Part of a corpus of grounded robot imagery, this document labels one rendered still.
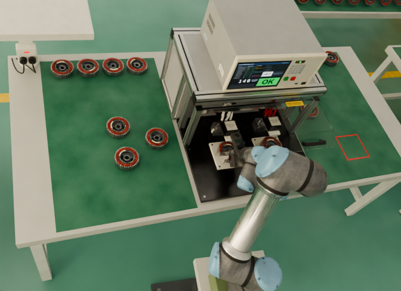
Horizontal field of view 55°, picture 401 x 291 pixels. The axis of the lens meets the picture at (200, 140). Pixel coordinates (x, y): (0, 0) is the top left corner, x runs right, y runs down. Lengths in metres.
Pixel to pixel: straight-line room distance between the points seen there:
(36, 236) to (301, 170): 1.06
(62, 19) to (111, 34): 1.77
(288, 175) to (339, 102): 1.37
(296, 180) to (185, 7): 2.93
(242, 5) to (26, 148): 1.16
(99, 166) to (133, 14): 2.15
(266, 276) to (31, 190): 1.02
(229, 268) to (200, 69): 0.87
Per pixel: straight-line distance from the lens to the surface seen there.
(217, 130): 1.96
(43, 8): 1.81
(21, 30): 1.71
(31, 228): 1.73
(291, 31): 1.84
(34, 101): 2.05
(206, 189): 1.83
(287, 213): 2.86
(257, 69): 1.68
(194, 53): 1.84
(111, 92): 2.09
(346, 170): 2.25
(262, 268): 1.45
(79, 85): 2.11
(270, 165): 1.22
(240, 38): 1.68
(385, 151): 2.50
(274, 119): 1.99
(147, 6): 3.86
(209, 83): 1.73
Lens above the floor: 2.35
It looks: 54 degrees down
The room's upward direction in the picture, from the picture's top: 23 degrees clockwise
